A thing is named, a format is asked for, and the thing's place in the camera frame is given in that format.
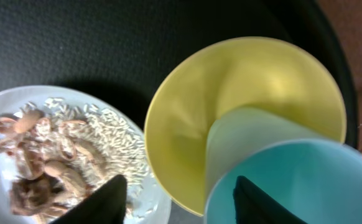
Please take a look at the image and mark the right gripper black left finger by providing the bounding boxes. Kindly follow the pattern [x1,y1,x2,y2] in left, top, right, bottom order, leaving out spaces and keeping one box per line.
[52,175,127,224]

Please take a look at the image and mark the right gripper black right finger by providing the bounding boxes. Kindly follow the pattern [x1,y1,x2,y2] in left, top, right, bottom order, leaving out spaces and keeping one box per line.
[233,175,307,224]

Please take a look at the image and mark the light blue cup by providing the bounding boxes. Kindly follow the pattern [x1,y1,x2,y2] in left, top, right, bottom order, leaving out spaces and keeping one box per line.
[203,108,362,223]

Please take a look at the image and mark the food scraps on plate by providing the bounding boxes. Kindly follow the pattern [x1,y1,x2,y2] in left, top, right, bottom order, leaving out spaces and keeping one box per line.
[0,98,149,223]

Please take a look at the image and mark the yellow bowl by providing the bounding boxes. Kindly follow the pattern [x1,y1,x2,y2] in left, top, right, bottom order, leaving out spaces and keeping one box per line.
[144,37,347,216]

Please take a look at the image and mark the round black tray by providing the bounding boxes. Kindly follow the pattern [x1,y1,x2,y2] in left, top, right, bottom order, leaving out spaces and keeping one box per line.
[0,0,359,224]

